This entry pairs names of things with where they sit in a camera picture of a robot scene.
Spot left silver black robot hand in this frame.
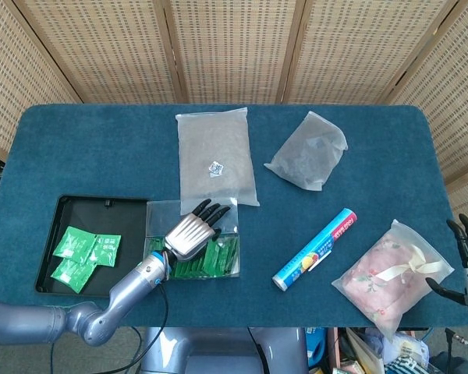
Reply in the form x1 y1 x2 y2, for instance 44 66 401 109
162 198 232 263

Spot clear box of green sachets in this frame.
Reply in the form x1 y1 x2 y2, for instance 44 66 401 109
144 197 242 280

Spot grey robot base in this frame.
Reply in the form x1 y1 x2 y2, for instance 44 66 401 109
140 326 310 374

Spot black square plastic tray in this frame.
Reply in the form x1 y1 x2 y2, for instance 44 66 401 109
34 194 151 299

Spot frosted bag pink floral cloth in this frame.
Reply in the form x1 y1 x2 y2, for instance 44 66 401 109
331 218 456 339

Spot white plastic bag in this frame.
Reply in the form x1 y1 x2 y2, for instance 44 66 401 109
381 330 430 363

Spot large frosted bag QR label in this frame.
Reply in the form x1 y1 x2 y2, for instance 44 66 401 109
174 106 261 217

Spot small frosted bag dark contents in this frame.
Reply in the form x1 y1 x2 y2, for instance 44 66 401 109
263 110 349 192

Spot striped cloth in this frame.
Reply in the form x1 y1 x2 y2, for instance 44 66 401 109
384 357 428 374

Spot blue felt table cover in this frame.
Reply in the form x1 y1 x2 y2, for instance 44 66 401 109
0 103 468 328

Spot blue cling wrap roll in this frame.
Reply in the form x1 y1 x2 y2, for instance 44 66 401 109
271 207 358 293

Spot beige paper folder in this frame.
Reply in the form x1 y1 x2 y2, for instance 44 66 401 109
345 326 386 374

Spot rattan folding screen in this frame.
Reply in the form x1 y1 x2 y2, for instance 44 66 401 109
0 0 468 225

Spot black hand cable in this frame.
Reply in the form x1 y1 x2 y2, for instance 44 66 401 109
115 282 171 374

